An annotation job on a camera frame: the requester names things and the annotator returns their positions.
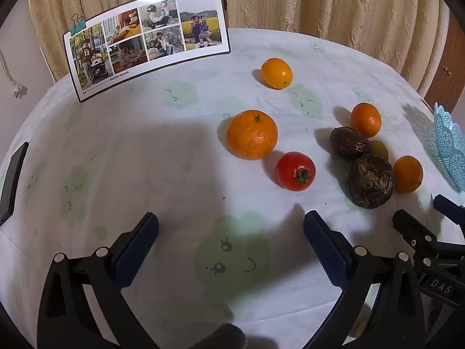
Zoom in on red tomato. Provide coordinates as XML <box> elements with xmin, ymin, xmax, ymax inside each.
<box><xmin>275</xmin><ymin>152</ymin><xmax>316</xmax><ymax>192</ymax></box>

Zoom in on photo collage board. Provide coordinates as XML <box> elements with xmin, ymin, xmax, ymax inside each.
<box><xmin>62</xmin><ymin>0</ymin><xmax>232</xmax><ymax>103</ymax></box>

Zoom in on small yellowish fruit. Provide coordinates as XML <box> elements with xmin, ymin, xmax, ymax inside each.
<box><xmin>369</xmin><ymin>140</ymin><xmax>389</xmax><ymax>161</ymax></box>

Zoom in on large dark round fruit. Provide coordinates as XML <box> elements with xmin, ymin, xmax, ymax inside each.
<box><xmin>348</xmin><ymin>154</ymin><xmax>395</xmax><ymax>210</ymax></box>

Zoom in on yellow-orange citrus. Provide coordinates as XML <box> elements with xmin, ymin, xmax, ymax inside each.
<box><xmin>260</xmin><ymin>57</ymin><xmax>293</xmax><ymax>90</ymax></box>

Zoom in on wrinkled dark passion fruit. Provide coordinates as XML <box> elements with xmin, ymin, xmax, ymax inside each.
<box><xmin>329</xmin><ymin>127</ymin><xmax>372</xmax><ymax>160</ymax></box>

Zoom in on white power plug cable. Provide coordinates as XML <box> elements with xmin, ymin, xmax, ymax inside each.
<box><xmin>0</xmin><ymin>45</ymin><xmax>28</xmax><ymax>99</ymax></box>

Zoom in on light blue plastic basket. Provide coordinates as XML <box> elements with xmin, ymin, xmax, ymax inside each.
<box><xmin>433</xmin><ymin>102</ymin><xmax>465</xmax><ymax>192</ymax></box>

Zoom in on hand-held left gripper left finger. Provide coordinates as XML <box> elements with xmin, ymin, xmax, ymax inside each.
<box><xmin>37</xmin><ymin>212</ymin><xmax>171</xmax><ymax>349</ymax></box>

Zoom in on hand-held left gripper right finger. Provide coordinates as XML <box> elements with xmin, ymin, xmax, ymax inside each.
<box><xmin>303</xmin><ymin>210</ymin><xmax>425</xmax><ymax>349</ymax></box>

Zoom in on black phone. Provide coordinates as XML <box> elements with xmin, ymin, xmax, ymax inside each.
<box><xmin>0</xmin><ymin>141</ymin><xmax>30</xmax><ymax>227</ymax></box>

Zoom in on large orange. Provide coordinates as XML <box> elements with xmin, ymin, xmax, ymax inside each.
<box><xmin>226</xmin><ymin>110</ymin><xmax>278</xmax><ymax>161</ymax></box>

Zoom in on white printed tablecloth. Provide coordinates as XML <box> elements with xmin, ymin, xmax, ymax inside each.
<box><xmin>0</xmin><ymin>27</ymin><xmax>465</xmax><ymax>349</ymax></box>

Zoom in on teal binder clip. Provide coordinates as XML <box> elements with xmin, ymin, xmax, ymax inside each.
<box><xmin>71</xmin><ymin>15</ymin><xmax>87</xmax><ymax>36</ymax></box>

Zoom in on wooden door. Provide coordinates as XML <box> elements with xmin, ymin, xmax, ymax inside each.
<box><xmin>423</xmin><ymin>15</ymin><xmax>465</xmax><ymax>111</ymax></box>

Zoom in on small orange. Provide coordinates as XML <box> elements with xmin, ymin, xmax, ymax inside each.
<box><xmin>350</xmin><ymin>102</ymin><xmax>382</xmax><ymax>139</ymax></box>
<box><xmin>392</xmin><ymin>155</ymin><xmax>424</xmax><ymax>194</ymax></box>

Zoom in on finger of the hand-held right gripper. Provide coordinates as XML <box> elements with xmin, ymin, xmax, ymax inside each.
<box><xmin>433</xmin><ymin>194</ymin><xmax>465</xmax><ymax>227</ymax></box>
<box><xmin>392</xmin><ymin>209</ymin><xmax>465</xmax><ymax>259</ymax></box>

